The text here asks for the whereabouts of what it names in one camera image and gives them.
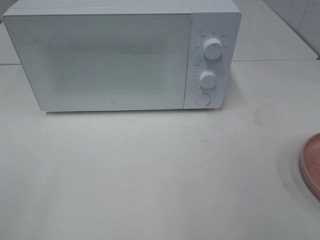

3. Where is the white round door-release button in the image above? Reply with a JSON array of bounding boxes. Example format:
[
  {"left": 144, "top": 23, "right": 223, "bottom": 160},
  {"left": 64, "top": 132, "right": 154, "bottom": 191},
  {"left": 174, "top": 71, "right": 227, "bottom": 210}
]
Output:
[{"left": 196, "top": 93, "right": 211, "bottom": 106}]

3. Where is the white upper power knob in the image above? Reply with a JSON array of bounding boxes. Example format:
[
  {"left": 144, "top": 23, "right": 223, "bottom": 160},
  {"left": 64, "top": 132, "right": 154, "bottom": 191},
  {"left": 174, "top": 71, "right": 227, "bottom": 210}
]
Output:
[{"left": 202, "top": 36, "right": 223, "bottom": 60}]

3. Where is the pink round plate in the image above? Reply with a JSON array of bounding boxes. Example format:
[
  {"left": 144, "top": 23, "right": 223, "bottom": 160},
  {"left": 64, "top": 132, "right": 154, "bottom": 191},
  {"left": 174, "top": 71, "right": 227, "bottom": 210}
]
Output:
[{"left": 299, "top": 133, "right": 320, "bottom": 200}]

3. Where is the white microwave oven body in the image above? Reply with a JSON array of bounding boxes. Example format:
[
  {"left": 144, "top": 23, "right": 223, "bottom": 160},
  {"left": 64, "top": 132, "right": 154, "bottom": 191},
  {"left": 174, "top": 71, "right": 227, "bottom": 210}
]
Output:
[{"left": 2, "top": 0, "right": 242, "bottom": 110}]

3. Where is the white microwave door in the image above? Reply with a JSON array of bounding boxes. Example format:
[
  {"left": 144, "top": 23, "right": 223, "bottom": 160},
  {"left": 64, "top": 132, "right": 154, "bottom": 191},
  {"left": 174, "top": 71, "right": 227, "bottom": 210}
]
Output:
[{"left": 4, "top": 14, "right": 191, "bottom": 112}]

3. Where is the white lower timer knob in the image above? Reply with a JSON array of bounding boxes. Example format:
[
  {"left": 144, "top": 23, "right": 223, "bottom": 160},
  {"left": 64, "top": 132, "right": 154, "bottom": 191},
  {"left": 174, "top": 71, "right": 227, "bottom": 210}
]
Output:
[{"left": 199, "top": 70, "right": 217, "bottom": 89}]

